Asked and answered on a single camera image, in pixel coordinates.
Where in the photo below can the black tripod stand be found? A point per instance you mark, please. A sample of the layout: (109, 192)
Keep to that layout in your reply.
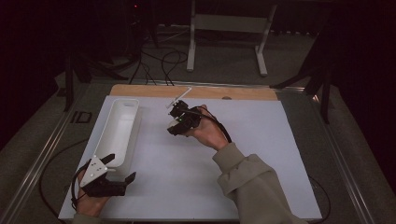
(69, 87)
(325, 99)

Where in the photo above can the white plastic bin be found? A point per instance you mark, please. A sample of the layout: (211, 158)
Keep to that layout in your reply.
(118, 130)

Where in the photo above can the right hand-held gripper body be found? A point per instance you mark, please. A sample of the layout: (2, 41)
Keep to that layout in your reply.
(188, 118)

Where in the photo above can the white metal stand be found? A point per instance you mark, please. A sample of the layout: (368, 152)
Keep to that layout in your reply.
(230, 23)

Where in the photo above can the person's right hand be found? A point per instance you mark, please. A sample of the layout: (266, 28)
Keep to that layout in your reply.
(210, 133)

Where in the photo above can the wooden table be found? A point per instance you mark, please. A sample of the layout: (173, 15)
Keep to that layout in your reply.
(218, 92)

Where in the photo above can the aluminium frame rail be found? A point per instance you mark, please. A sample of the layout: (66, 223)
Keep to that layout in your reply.
(218, 84)
(342, 161)
(40, 155)

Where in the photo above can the white table mat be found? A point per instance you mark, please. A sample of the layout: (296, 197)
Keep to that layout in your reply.
(174, 174)

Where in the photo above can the person's left hand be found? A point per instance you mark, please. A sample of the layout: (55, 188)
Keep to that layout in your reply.
(90, 206)

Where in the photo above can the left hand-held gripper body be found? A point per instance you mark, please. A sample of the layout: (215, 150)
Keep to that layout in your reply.
(104, 188)

